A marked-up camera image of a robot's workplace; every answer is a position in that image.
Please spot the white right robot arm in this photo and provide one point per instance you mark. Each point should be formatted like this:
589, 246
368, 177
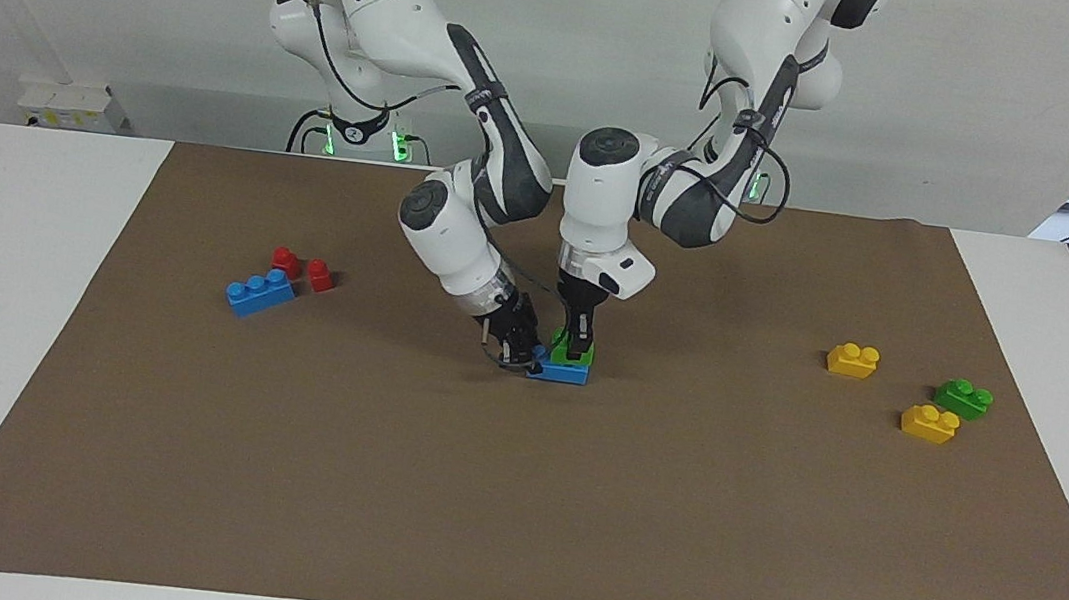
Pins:
396, 13

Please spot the yellow two-stud toy block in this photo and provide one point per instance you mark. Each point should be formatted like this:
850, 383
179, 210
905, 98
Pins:
853, 361
929, 425

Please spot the brown table mat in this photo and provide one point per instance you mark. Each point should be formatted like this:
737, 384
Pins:
512, 499

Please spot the blue three-stud toy block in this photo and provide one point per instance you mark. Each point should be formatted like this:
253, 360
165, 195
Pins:
258, 296
561, 374

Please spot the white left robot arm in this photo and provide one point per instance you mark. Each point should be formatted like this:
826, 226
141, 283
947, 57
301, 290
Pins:
597, 196

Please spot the white power box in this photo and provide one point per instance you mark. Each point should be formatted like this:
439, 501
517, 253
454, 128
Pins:
68, 106

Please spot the red one-stud toy block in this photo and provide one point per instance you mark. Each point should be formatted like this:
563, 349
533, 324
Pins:
286, 262
321, 277

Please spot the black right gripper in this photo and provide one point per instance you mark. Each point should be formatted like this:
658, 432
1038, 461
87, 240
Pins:
511, 315

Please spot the green two-stud toy block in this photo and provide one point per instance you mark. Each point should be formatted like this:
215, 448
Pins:
581, 354
963, 399

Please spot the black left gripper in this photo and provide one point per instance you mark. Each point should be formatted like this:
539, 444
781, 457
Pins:
578, 295

